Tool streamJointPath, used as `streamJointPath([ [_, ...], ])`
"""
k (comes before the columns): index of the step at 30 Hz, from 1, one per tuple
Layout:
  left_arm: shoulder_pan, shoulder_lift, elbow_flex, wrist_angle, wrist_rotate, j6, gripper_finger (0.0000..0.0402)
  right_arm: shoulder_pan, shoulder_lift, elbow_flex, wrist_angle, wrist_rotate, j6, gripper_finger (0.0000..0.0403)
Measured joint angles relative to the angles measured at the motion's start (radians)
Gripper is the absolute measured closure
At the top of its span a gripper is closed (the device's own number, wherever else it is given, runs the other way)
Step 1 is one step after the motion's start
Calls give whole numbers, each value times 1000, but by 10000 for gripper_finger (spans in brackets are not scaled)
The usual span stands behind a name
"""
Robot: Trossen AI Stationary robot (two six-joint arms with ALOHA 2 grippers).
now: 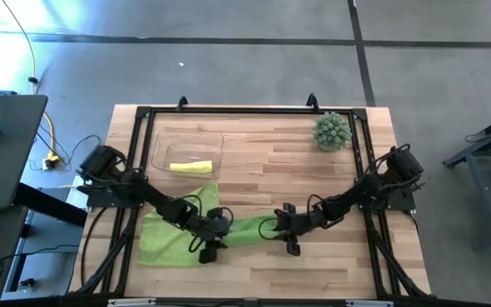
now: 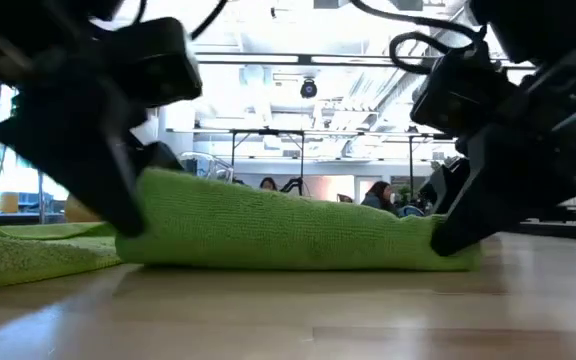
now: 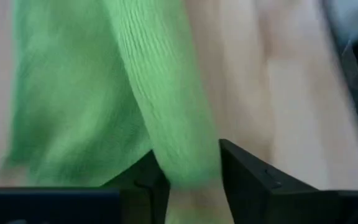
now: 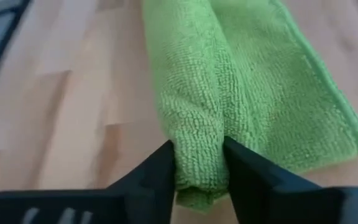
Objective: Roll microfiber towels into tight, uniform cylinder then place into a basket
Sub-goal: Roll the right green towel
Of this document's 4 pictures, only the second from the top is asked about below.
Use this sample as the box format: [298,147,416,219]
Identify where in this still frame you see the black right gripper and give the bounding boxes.
[420,49,576,258]

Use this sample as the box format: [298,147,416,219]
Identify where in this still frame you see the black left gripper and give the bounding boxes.
[0,19,185,239]

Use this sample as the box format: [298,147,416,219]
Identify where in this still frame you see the yellow microfiber towel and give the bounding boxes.
[64,193,105,224]

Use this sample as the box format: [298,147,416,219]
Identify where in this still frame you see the green microfiber towel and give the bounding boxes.
[0,212,123,292]
[115,167,482,274]

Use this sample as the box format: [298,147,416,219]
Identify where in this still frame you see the artificial green potted plant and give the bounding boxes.
[430,154,458,170]

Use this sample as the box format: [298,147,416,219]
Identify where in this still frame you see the large glass window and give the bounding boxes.
[0,79,69,214]

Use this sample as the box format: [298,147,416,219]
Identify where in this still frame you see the yellow cup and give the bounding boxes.
[0,192,20,215]

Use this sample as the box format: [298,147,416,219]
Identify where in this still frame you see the black overhead crossbar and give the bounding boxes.
[195,51,537,69]

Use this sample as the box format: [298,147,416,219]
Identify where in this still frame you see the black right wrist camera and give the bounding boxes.
[410,48,517,137]

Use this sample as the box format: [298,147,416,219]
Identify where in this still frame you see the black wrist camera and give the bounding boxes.
[410,48,517,137]
[111,16,204,110]

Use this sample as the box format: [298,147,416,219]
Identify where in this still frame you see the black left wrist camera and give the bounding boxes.
[111,16,204,110]

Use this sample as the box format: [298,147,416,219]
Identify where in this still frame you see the black left camera cable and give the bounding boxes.
[132,0,230,41]

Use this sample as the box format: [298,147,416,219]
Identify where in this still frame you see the black camera cable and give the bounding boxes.
[350,0,492,76]
[132,0,230,41]

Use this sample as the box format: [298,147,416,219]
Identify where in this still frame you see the black background rig frame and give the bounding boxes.
[165,127,457,184]

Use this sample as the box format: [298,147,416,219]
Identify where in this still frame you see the black right camera cable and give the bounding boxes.
[350,0,492,76]

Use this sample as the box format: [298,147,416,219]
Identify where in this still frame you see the black overhead rig camera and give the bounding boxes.
[299,77,319,100]

